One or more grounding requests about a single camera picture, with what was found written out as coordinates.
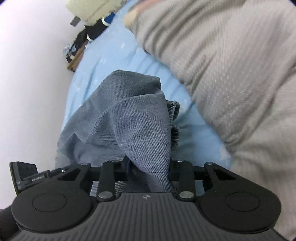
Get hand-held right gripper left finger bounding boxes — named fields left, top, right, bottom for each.
left=50, top=159, right=130, bottom=202

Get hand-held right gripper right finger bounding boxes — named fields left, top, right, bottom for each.
left=169, top=159, right=237, bottom=202

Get blue denim pants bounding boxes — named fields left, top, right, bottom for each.
left=55, top=70, right=181, bottom=197

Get grey knitted blanket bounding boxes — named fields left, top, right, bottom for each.
left=124, top=0, right=296, bottom=240

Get light blue bed sheet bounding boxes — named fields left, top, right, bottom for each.
left=55, top=4, right=232, bottom=172

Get blue patterned cloth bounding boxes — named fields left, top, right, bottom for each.
left=62, top=43, right=77, bottom=59

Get black clothing with white cuffs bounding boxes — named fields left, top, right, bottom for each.
left=74, top=17, right=110, bottom=54

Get cream plush cushion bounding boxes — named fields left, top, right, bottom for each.
left=65, top=0, right=116, bottom=25

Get brown wooden frame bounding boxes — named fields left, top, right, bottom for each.
left=67, top=47, right=85, bottom=73

